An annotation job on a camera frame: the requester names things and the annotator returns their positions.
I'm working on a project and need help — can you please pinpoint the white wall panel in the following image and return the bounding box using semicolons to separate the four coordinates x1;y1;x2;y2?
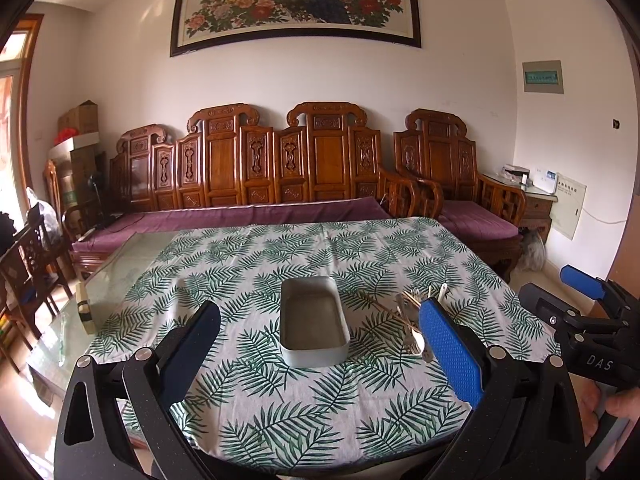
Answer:
550;174;587;240

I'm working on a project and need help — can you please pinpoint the palm leaf tablecloth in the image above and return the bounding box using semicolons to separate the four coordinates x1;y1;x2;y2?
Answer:
89;218;558;474

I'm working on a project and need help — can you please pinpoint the grey metal tray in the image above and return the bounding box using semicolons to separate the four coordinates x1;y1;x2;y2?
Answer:
279;276;350;368

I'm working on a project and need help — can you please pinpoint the plastic bag on floor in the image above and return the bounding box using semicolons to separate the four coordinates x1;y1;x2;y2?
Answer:
516;230;547;272

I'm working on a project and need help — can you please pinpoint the wooden side table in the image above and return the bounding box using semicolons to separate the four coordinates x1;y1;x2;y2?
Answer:
478;174;558;243

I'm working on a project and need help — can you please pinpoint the purple armchair cushion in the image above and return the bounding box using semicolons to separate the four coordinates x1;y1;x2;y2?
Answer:
437;200;518;242

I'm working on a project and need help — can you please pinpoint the wooden window frame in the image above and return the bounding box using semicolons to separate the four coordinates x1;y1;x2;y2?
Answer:
1;13;43;226

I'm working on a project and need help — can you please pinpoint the person's right hand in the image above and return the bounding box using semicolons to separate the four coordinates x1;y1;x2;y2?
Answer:
576;379;640;444

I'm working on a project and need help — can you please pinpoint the steel fork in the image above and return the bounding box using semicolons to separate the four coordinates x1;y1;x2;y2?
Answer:
395;294;434;363

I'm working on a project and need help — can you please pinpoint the cardboard boxes stack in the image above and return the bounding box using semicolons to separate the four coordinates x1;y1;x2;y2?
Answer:
43;100;100;214

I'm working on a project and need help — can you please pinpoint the carved wooden armchair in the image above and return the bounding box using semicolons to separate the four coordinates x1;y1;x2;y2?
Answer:
394;108;522;281

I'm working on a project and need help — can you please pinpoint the long carved wooden bench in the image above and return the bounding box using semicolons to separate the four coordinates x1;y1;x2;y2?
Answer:
63;102;419;273

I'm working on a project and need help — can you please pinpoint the purple bench cushion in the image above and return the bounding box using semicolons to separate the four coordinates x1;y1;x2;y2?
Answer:
72;197;390;255

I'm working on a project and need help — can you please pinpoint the grey wall electrical box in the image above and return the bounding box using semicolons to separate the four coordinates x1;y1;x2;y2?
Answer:
522;60;564;94

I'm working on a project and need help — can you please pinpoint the dark wooden side chair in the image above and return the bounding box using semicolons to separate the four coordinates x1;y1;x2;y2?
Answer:
1;203;73;350

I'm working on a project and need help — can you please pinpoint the framed peacock flower painting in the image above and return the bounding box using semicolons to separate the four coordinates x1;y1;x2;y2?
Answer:
170;0;422;56

